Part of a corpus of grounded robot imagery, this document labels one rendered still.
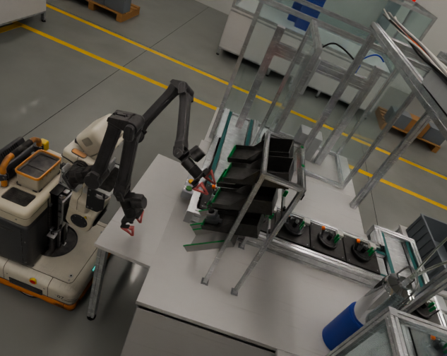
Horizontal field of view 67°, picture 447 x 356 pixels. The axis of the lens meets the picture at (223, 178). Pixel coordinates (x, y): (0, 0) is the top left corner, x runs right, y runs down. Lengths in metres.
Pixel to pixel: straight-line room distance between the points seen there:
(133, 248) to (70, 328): 0.90
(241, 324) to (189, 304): 0.28
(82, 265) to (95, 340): 0.49
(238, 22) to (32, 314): 5.71
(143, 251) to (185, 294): 0.32
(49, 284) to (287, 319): 1.47
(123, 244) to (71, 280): 0.64
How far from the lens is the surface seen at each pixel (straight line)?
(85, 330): 2.63
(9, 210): 2.17
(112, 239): 1.95
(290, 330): 1.98
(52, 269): 2.53
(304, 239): 2.25
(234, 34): 6.93
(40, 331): 2.64
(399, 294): 1.69
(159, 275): 1.86
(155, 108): 1.97
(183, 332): 1.92
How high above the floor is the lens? 2.41
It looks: 38 degrees down
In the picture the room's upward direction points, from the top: 24 degrees clockwise
